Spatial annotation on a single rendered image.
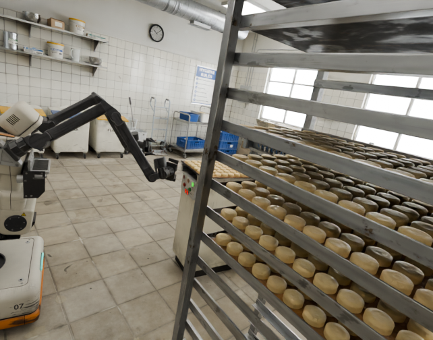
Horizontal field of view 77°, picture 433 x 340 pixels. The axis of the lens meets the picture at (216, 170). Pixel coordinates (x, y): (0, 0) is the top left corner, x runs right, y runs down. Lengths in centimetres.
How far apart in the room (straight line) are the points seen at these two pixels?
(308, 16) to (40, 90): 512
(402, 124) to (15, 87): 532
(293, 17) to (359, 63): 19
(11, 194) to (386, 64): 177
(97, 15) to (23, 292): 470
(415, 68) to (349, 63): 11
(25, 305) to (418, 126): 194
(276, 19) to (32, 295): 180
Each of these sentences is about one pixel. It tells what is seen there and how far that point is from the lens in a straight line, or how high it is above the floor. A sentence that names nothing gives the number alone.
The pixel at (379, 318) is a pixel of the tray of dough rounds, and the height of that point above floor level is 115.
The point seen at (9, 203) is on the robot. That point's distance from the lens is 188.
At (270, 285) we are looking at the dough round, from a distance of 76.
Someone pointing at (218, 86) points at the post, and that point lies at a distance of 77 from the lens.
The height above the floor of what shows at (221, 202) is 69.
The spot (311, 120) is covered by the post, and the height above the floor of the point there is 146.
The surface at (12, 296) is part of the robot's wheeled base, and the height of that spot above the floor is 26.
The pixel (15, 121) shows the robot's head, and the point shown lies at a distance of 174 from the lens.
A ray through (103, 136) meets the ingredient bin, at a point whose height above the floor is 40.
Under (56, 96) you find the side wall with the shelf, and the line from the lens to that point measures 557.
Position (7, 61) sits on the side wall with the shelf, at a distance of 545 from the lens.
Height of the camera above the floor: 150
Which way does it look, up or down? 16 degrees down
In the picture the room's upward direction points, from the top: 10 degrees clockwise
